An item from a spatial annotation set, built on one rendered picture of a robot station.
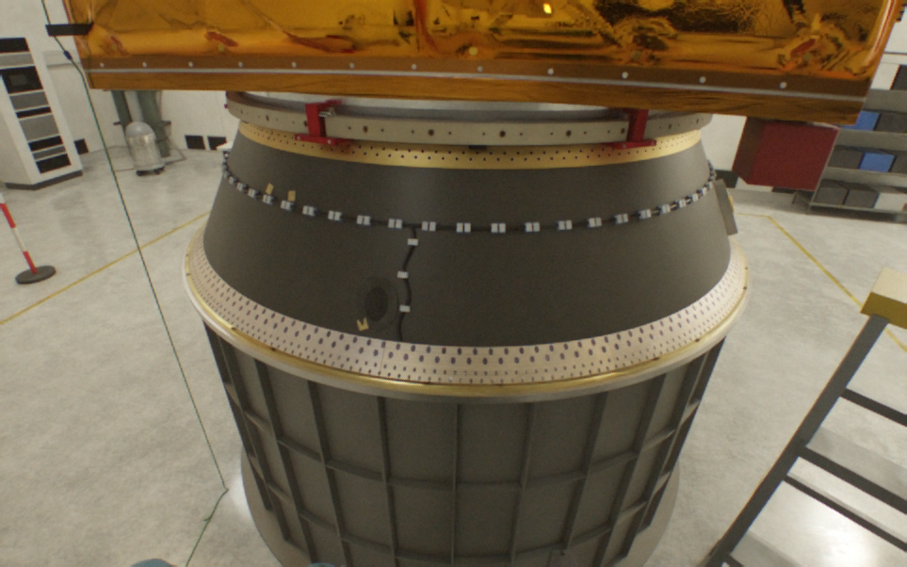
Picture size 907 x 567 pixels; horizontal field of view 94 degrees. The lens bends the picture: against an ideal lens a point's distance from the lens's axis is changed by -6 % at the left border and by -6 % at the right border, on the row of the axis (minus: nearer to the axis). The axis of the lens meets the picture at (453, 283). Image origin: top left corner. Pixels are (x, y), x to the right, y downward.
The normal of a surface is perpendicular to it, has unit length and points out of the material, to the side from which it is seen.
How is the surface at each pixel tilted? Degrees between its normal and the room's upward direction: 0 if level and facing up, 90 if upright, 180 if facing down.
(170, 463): 0
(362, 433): 90
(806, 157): 90
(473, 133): 90
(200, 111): 90
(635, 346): 43
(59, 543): 0
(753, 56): 128
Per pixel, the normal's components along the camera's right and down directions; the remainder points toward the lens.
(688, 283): 0.52, -0.04
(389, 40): -0.18, 0.87
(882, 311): -0.75, 0.32
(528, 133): 0.13, 0.49
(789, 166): -0.24, 0.48
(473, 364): 0.00, -0.29
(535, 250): 0.14, 0.03
